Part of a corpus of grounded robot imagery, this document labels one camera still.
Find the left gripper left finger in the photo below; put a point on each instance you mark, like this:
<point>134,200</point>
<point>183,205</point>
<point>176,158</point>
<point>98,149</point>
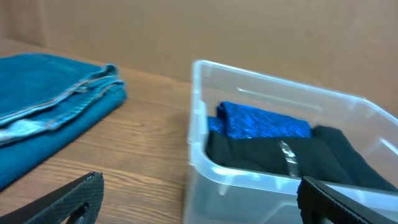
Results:
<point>76,202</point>

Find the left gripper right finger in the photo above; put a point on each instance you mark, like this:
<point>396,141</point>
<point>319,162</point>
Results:
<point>320,204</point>

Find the large black garment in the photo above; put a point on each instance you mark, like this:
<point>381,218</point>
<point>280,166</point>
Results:
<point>327,156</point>

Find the blue sequin fabric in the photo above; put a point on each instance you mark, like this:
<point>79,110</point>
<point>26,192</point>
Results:
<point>246,122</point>

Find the clear plastic storage bin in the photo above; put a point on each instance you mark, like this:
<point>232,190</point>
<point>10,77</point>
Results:
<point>216,194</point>

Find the folded blue denim jeans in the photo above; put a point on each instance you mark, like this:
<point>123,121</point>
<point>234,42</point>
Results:
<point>47,102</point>

